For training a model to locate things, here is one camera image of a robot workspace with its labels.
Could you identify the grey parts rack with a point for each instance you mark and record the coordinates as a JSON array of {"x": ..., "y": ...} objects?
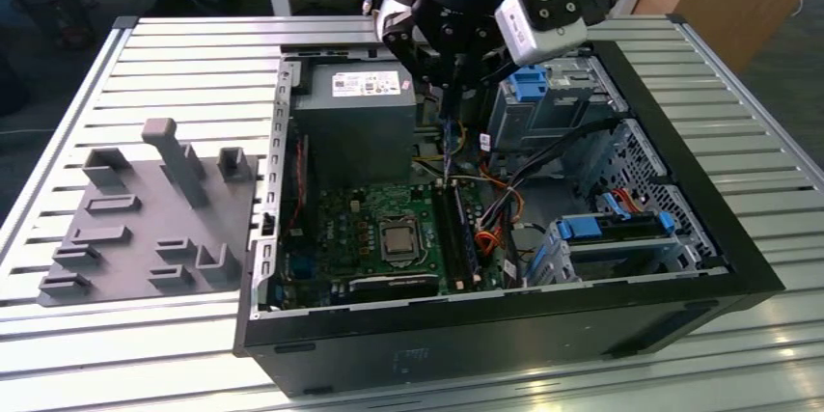
[{"x": 149, "y": 219}]

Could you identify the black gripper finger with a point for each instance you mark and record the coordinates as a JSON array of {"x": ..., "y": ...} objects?
[
  {"x": 499, "y": 67},
  {"x": 406, "y": 40}
]

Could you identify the blue disk bay latch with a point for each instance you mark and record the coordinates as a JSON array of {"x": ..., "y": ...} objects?
[{"x": 529, "y": 86}]

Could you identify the hard disk in blue carrier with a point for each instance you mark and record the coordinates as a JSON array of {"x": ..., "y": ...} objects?
[{"x": 583, "y": 228}]

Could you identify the black graphics card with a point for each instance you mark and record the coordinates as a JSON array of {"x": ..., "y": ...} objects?
[{"x": 393, "y": 285}]

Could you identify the green motherboard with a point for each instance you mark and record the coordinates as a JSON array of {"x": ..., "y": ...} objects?
[{"x": 342, "y": 219}]

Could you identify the grey power supply unit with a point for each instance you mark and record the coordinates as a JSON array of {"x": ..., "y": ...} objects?
[{"x": 354, "y": 132}]

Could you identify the metal disk bay cage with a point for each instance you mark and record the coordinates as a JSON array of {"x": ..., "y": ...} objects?
[
  {"x": 618, "y": 257},
  {"x": 535, "y": 122}
]

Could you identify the CPU in socket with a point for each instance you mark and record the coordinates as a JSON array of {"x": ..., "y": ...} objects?
[{"x": 399, "y": 240}]

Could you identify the black open PC case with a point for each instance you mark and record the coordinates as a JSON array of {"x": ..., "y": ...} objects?
[{"x": 451, "y": 349}]

